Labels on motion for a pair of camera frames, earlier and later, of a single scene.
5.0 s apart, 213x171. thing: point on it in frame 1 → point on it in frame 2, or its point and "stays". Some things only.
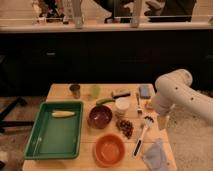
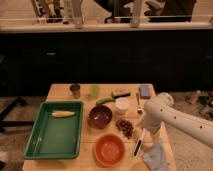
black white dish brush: x=148 y=121 stays
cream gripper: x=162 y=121 → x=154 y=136
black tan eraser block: x=120 y=93 stays
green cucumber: x=103 y=100 stays
